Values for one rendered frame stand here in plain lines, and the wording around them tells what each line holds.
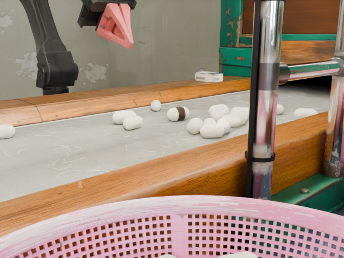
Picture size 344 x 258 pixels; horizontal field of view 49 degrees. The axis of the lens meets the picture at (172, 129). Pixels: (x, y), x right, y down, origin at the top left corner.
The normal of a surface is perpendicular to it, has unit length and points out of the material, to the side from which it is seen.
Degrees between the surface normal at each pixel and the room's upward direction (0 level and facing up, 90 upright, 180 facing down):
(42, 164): 0
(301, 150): 90
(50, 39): 58
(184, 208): 75
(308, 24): 89
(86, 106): 45
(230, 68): 88
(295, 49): 67
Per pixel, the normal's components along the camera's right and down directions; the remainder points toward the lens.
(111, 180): 0.00, -0.97
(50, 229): 0.67, -0.09
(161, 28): -0.73, 0.17
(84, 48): 0.69, 0.18
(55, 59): 0.54, -0.35
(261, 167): -0.05, 0.25
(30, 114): 0.47, -0.56
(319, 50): -0.69, -0.24
